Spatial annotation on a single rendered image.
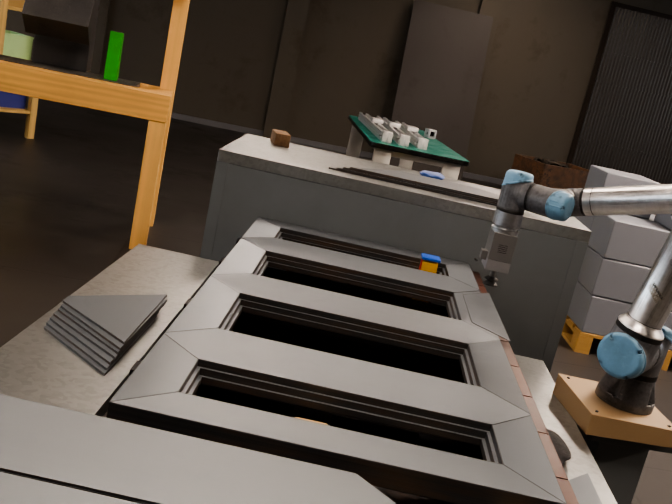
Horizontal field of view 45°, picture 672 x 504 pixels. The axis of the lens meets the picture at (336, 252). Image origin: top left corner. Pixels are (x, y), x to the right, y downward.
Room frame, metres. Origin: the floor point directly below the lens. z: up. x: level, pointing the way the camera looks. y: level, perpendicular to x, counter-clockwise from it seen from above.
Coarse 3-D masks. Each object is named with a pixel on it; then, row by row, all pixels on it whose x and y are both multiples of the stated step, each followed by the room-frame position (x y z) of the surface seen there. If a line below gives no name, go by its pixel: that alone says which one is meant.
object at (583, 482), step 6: (570, 480) 1.55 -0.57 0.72; (576, 480) 1.55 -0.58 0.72; (582, 480) 1.56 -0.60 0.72; (588, 480) 1.56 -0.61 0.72; (576, 486) 1.53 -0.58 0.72; (582, 486) 1.53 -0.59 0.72; (588, 486) 1.54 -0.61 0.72; (576, 492) 1.50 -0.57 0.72; (582, 492) 1.50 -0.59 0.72; (588, 492) 1.51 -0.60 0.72; (594, 492) 1.52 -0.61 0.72; (582, 498) 1.48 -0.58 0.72; (588, 498) 1.48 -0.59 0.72; (594, 498) 1.49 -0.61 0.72
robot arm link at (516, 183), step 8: (512, 176) 2.15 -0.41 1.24; (520, 176) 2.14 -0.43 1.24; (528, 176) 2.15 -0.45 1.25; (504, 184) 2.16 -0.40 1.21; (512, 184) 2.15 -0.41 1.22; (520, 184) 2.14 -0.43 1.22; (528, 184) 2.14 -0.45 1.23; (504, 192) 2.16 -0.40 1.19; (512, 192) 2.14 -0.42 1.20; (520, 192) 2.13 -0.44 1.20; (504, 200) 2.15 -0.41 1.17; (512, 200) 2.14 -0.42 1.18; (520, 200) 2.13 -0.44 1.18; (496, 208) 2.17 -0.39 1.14; (504, 208) 2.15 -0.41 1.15; (512, 208) 2.14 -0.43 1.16; (520, 208) 2.15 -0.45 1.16
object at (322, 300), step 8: (312, 288) 2.04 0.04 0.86; (312, 296) 1.97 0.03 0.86; (320, 296) 1.98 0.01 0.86; (328, 296) 2.00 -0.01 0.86; (336, 296) 2.01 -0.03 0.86; (312, 304) 1.90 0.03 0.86; (320, 304) 1.92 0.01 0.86; (328, 304) 1.93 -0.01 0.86; (336, 304) 1.95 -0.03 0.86; (328, 312) 1.87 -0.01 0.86; (336, 312) 1.88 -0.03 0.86
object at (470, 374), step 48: (288, 240) 2.64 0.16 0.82; (336, 240) 2.65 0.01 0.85; (384, 288) 2.30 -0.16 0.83; (432, 288) 2.31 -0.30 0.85; (384, 336) 1.86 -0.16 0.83; (432, 336) 1.87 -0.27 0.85; (192, 384) 1.36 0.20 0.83; (240, 384) 1.42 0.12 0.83; (288, 384) 1.42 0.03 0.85; (192, 432) 1.18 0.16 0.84; (240, 432) 1.18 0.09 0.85; (432, 432) 1.41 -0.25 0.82; (480, 432) 1.41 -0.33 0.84; (384, 480) 1.18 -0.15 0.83; (432, 480) 1.18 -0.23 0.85
